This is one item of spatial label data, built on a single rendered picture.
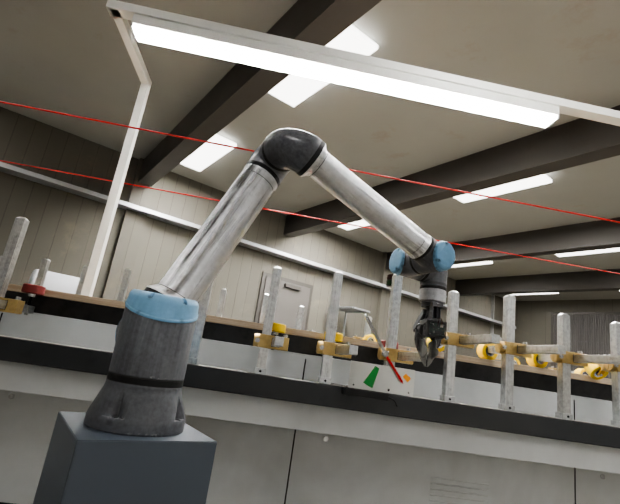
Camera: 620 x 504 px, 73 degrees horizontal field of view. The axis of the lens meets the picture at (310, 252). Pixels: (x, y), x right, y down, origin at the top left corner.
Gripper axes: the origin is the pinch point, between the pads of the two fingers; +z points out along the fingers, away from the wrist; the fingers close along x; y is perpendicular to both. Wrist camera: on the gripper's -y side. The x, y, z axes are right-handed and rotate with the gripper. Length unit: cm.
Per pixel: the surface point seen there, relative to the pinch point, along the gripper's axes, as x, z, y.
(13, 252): -153, -17, -23
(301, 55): -62, -153, -49
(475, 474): 45, 40, -48
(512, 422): 46, 16, -24
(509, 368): 45, -5, -25
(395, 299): -4.9, -24.7, -24.3
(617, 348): 94, -20, -25
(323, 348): -31.7, -0.7, -23.4
